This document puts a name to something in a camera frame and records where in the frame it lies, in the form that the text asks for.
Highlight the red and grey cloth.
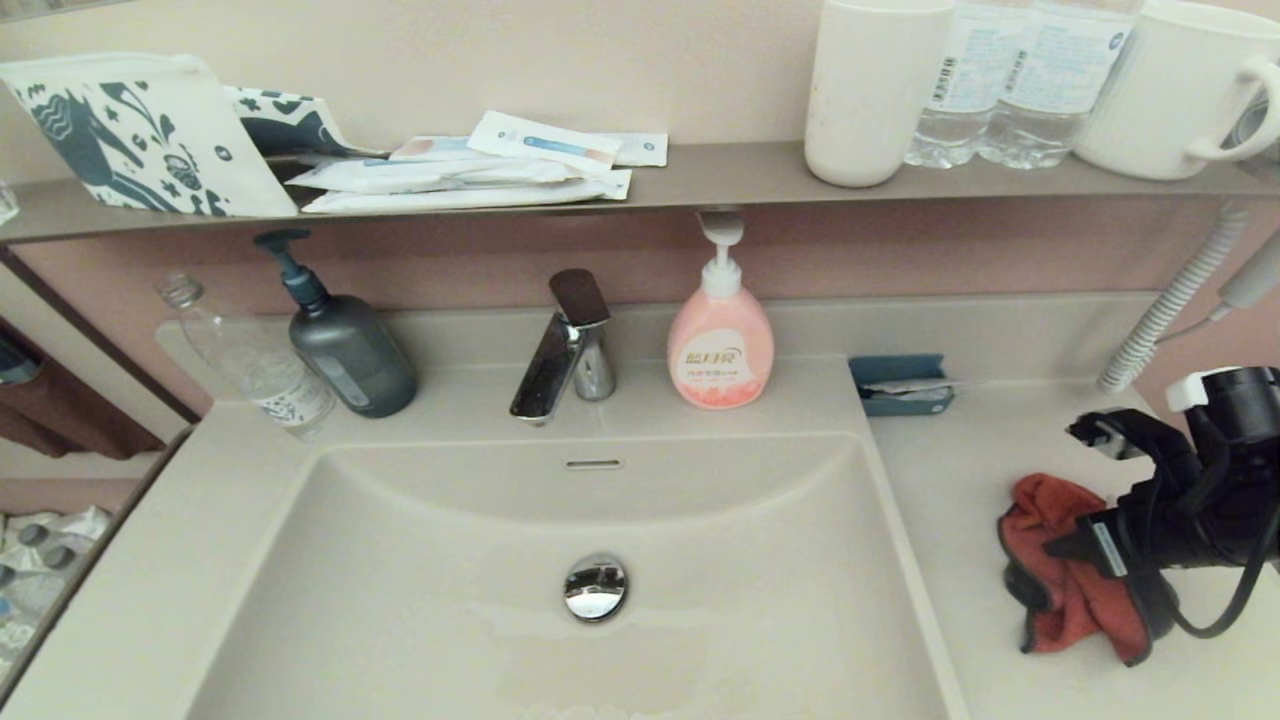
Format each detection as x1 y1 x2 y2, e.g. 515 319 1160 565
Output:
997 472 1179 666

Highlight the chrome faucet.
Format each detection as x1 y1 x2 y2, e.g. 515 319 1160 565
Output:
509 268 618 426

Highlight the beige sink basin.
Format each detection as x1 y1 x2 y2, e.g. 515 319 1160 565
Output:
185 432 966 720

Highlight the grey hair dryer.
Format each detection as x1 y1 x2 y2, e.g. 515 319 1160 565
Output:
1215 228 1280 311

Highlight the thin white wrapped item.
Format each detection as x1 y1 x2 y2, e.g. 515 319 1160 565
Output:
868 378 986 401

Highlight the small blue tray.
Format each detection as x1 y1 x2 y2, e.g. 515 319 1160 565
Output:
849 353 955 417

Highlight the white ribbed mug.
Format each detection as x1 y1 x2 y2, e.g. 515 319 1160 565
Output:
1072 0 1280 182

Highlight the clear labelled water bottle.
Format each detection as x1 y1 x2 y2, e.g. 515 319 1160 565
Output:
978 0 1141 170
905 0 1031 169

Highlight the pink soap pump bottle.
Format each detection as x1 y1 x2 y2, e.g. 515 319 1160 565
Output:
667 210 776 411

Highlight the white plastic tumbler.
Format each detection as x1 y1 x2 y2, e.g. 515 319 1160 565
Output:
804 0 956 189

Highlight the chrome drain stopper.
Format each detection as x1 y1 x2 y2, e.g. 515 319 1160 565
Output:
563 553 630 623

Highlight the small white sachet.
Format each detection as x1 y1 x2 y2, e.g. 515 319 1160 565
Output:
600 132 669 167

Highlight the white sachet with blue stripe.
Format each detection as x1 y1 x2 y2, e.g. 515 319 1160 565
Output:
466 110 623 171

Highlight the wide flat white sachet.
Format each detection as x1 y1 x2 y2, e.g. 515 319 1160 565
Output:
301 168 634 213

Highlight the long white sachet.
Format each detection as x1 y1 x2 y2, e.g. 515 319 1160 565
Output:
288 156 591 193

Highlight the dark grey pump bottle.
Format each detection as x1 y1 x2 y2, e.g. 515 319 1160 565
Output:
253 229 419 419

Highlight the peach and blue sachet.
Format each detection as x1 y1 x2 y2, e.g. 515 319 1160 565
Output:
390 135 491 162

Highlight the empty clear plastic bottle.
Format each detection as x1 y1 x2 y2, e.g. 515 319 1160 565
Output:
158 272 339 441

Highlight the small blue-print pouch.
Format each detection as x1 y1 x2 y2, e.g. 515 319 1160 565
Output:
225 86 389 161

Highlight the large white blue-print pouch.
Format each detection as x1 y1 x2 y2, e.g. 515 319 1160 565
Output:
0 52 301 218

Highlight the brown hanging towel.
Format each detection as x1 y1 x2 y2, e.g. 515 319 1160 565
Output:
0 350 166 461

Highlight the plastic-wrapped bottle pack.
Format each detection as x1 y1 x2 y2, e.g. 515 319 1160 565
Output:
0 505 116 681

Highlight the black and white wrist camera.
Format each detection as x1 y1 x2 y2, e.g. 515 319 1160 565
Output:
1165 367 1280 448

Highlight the black cable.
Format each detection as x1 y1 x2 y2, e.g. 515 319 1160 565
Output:
1150 420 1280 641

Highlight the white coiled cord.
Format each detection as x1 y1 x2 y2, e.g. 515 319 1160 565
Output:
1095 205 1251 394

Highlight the grey wall shelf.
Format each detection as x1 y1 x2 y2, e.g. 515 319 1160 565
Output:
0 141 1280 245

